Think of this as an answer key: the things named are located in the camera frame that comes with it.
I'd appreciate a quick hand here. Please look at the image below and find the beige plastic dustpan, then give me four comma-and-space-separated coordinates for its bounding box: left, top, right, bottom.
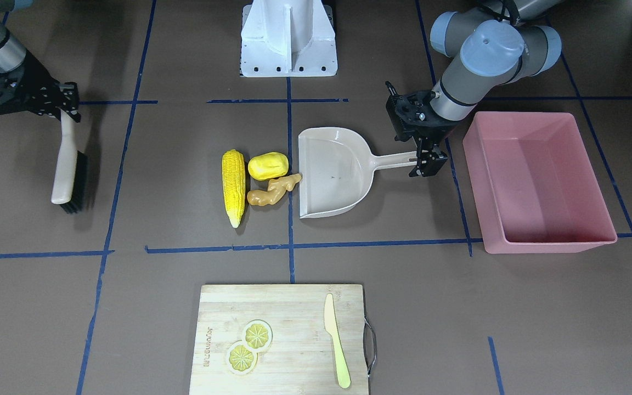
298, 127, 417, 218

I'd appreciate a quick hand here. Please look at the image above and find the brown toy ginger root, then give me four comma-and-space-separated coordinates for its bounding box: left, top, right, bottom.
246, 173, 302, 207

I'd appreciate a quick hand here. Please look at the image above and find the yellow plastic knife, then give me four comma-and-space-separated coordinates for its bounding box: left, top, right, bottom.
323, 293, 352, 388

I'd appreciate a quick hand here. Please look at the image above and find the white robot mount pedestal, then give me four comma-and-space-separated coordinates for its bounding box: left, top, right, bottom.
239, 1, 338, 78

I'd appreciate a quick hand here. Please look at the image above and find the lemon slice inner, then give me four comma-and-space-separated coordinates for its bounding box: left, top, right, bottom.
242, 319, 273, 353

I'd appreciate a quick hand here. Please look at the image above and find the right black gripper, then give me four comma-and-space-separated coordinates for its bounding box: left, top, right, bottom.
0, 52, 81, 122

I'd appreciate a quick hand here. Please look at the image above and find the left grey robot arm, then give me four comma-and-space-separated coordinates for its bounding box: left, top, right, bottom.
386, 1, 562, 177

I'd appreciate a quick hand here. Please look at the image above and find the pink plastic bin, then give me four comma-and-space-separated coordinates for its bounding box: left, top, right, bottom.
463, 111, 618, 253

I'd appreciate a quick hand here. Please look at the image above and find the lemon slice near edge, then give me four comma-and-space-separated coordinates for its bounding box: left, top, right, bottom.
225, 342, 258, 375

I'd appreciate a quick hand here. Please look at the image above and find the yellow toy corn cob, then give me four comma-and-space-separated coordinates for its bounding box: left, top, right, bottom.
222, 149, 247, 228

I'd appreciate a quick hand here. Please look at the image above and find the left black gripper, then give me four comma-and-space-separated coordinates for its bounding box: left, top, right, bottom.
385, 82, 456, 177

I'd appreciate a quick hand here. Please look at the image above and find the bamboo cutting board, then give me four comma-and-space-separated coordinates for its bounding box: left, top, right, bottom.
188, 284, 370, 394

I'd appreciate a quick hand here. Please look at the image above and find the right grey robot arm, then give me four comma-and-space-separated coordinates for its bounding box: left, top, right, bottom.
0, 1, 81, 122

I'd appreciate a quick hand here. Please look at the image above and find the beige hand brush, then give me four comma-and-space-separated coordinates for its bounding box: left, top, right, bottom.
50, 111, 88, 213

